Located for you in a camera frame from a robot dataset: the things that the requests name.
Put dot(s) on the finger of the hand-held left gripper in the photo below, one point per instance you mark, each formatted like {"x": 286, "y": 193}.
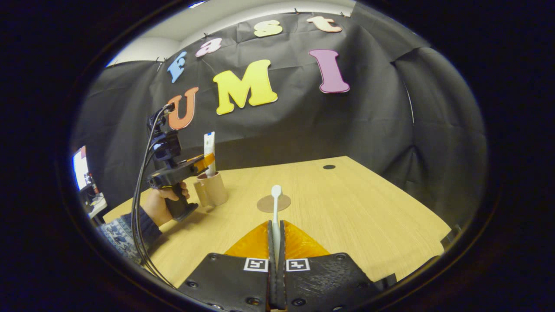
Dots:
{"x": 207, "y": 161}

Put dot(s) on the beige cup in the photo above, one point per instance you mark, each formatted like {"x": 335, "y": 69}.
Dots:
{"x": 214, "y": 193}

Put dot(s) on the computer monitor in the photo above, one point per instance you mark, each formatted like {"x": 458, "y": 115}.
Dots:
{"x": 80, "y": 167}

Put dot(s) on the brown round coaster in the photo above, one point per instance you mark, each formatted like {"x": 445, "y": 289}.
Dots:
{"x": 264, "y": 204}

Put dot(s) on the black backdrop cloth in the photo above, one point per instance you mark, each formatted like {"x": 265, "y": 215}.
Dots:
{"x": 347, "y": 125}

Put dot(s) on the white toothpaste tube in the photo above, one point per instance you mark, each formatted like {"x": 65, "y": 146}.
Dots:
{"x": 209, "y": 143}

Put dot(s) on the white toothbrush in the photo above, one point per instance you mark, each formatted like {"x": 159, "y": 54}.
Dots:
{"x": 276, "y": 208}

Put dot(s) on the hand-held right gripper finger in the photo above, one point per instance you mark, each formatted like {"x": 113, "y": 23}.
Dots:
{"x": 272, "y": 281}
{"x": 282, "y": 281}

